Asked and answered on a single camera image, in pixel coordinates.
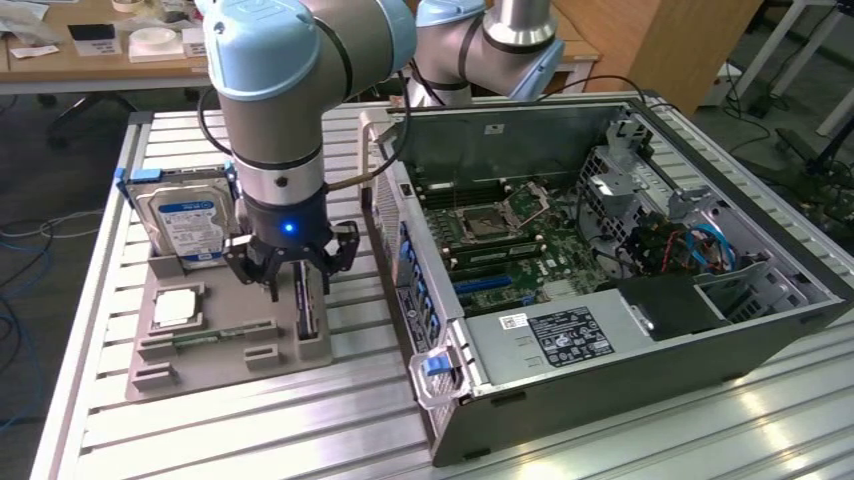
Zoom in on wooden cabinet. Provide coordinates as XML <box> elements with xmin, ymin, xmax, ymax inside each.
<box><xmin>551</xmin><ymin>0</ymin><xmax>766</xmax><ymax>115</ymax></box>

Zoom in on silver CPU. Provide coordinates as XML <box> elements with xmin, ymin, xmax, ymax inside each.
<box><xmin>152</xmin><ymin>291</ymin><xmax>203</xmax><ymax>327</ymax></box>

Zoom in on black cable behind case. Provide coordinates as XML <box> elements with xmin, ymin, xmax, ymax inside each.
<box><xmin>550</xmin><ymin>74</ymin><xmax>676</xmax><ymax>111</ymax></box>

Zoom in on black-labelled RAM stick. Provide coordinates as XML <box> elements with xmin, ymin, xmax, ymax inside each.
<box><xmin>451</xmin><ymin>243</ymin><xmax>543</xmax><ymax>267</ymax></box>

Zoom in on CPU socket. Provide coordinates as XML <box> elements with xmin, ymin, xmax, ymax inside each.
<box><xmin>459</xmin><ymin>204</ymin><xmax>513</xmax><ymax>245</ymax></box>

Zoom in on hard disk in blue caddy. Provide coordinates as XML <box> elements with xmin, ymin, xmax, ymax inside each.
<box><xmin>114</xmin><ymin>160</ymin><xmax>242</xmax><ymax>274</ymax></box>

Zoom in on plain white box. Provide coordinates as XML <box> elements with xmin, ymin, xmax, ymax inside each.
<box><xmin>179</xmin><ymin>27</ymin><xmax>211</xmax><ymax>59</ymax></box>

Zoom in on perforated metal disk bay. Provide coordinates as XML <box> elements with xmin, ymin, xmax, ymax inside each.
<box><xmin>574</xmin><ymin>145</ymin><xmax>673</xmax><ymax>251</ymax></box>

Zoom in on white table frame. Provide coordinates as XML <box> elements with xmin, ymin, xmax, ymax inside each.
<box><xmin>730</xmin><ymin>0</ymin><xmax>854</xmax><ymax>136</ymax></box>

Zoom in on grey parts rack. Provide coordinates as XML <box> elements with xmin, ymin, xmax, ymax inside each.
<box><xmin>124</xmin><ymin>197</ymin><xmax>335</xmax><ymax>404</ymax></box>

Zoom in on metal socket cover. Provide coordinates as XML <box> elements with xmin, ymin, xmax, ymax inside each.
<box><xmin>505</xmin><ymin>180</ymin><xmax>557</xmax><ymax>225</ymax></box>

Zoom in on black and white box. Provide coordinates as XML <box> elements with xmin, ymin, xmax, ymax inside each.
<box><xmin>66</xmin><ymin>23</ymin><xmax>123</xmax><ymax>57</ymax></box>

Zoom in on black equipment stand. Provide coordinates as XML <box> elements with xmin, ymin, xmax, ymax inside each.
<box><xmin>773</xmin><ymin>89</ymin><xmax>854</xmax><ymax>176</ymax></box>

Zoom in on green RAM stick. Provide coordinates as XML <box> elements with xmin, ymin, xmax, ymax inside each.
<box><xmin>170</xmin><ymin>327</ymin><xmax>259</xmax><ymax>347</ymax></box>

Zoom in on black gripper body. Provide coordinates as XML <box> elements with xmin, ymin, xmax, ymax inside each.
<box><xmin>239</xmin><ymin>192</ymin><xmax>335</xmax><ymax>274</ymax></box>

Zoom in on clear plastic bag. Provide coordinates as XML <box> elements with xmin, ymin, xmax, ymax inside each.
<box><xmin>0</xmin><ymin>4</ymin><xmax>66</xmax><ymax>44</ymax></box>

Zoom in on open dark PC case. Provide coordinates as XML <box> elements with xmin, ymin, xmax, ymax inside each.
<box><xmin>358</xmin><ymin>89</ymin><xmax>848</xmax><ymax>469</ymax></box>

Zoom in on blue expansion slot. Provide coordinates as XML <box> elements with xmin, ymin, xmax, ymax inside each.
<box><xmin>451</xmin><ymin>276</ymin><xmax>510</xmax><ymax>297</ymax></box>

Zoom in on blue wire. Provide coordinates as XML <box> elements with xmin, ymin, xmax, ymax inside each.
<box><xmin>690</xmin><ymin>223</ymin><xmax>737</xmax><ymax>274</ymax></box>

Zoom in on graphics card with metal bracket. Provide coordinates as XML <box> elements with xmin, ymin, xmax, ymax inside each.
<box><xmin>291</xmin><ymin>259</ymin><xmax>322</xmax><ymax>342</ymax></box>

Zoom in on green motherboard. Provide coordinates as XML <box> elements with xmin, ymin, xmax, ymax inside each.
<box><xmin>403</xmin><ymin>167</ymin><xmax>629</xmax><ymax>319</ymax></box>

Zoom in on wooden desk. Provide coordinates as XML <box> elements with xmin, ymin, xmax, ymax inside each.
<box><xmin>0</xmin><ymin>0</ymin><xmax>602</xmax><ymax>96</ymax></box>

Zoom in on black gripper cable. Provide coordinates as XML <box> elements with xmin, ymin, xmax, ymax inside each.
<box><xmin>325</xmin><ymin>69</ymin><xmax>419</xmax><ymax>192</ymax></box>

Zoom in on red wire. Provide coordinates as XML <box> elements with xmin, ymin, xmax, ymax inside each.
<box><xmin>656</xmin><ymin>233</ymin><xmax>696</xmax><ymax>272</ymax></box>

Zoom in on black plastic shroud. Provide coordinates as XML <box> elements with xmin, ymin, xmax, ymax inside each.
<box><xmin>612</xmin><ymin>273</ymin><xmax>733</xmax><ymax>342</ymax></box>

